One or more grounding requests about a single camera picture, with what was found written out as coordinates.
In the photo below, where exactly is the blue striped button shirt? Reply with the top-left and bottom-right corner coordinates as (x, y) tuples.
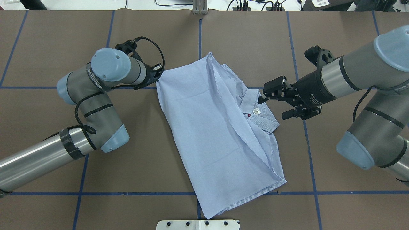
(157, 53), (287, 219)

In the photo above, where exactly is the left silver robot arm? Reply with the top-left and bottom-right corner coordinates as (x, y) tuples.
(0, 46), (165, 197)

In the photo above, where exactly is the aluminium frame post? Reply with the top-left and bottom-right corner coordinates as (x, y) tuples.
(192, 0), (208, 15)

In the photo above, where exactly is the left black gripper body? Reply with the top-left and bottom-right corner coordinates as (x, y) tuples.
(133, 62), (164, 90)

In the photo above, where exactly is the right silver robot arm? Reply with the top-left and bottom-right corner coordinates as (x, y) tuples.
(257, 25), (409, 186)

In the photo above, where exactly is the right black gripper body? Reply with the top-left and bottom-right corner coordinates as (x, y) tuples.
(262, 76), (322, 120)

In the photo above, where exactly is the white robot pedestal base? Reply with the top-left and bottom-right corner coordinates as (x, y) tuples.
(156, 219), (241, 230)

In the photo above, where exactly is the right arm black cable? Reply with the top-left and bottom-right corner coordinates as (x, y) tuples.
(352, 86), (374, 122)

